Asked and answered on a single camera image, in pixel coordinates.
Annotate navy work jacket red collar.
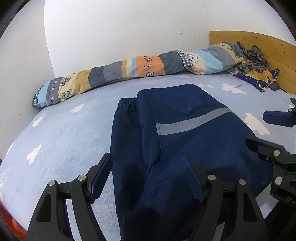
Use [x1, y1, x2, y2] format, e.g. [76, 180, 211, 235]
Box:
[110, 84, 273, 240]

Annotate small dark grey pouch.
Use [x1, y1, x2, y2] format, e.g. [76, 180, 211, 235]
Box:
[269, 81, 280, 91]

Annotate red object at bedside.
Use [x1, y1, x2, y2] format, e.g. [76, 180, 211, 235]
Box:
[0, 203, 27, 240]

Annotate patterned crumpled cloth pile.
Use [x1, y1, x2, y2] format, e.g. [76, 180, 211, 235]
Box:
[227, 42, 280, 92]

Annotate wooden headboard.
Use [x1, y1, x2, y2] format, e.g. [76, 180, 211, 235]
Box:
[209, 31, 296, 94]

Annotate light blue cloud bedsheet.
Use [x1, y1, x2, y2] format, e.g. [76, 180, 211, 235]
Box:
[1, 73, 295, 228]

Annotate striped patchwork rolled quilt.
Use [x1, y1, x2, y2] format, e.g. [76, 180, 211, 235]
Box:
[32, 42, 245, 108]

